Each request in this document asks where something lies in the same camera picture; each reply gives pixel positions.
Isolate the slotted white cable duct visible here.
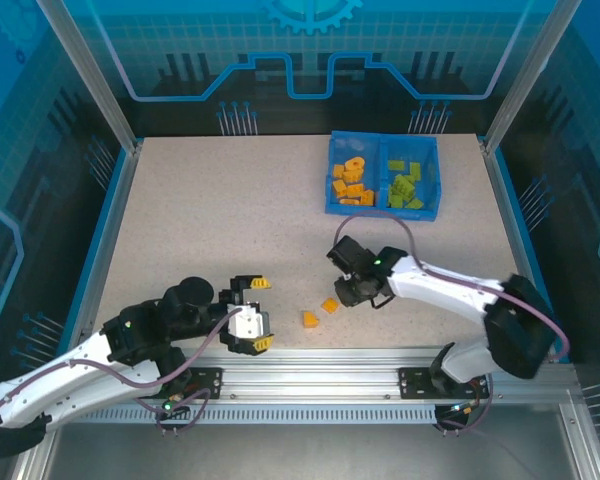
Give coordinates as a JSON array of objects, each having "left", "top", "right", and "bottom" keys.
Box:
[{"left": 97, "top": 403, "right": 440, "bottom": 427}]

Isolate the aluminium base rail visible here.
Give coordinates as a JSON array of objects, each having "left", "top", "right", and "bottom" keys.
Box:
[{"left": 77, "top": 346, "right": 581, "bottom": 407}]

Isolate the small circuit board with LED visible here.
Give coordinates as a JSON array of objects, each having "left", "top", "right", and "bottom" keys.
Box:
[
  {"left": 155, "top": 394, "right": 194, "bottom": 422},
  {"left": 435, "top": 399, "right": 482, "bottom": 426}
]

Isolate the blue two-compartment bin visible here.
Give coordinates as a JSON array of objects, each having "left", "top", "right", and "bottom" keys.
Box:
[{"left": 324, "top": 130, "right": 441, "bottom": 222}]

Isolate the blue silver side rail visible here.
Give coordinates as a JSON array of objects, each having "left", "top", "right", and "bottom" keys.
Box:
[
  {"left": 482, "top": 139, "right": 574, "bottom": 366},
  {"left": 59, "top": 139, "right": 144, "bottom": 356}
]

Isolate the aluminium frame post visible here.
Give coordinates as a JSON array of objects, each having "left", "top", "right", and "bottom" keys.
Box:
[
  {"left": 482, "top": 0, "right": 584, "bottom": 156},
  {"left": 35, "top": 0, "right": 144, "bottom": 154}
]

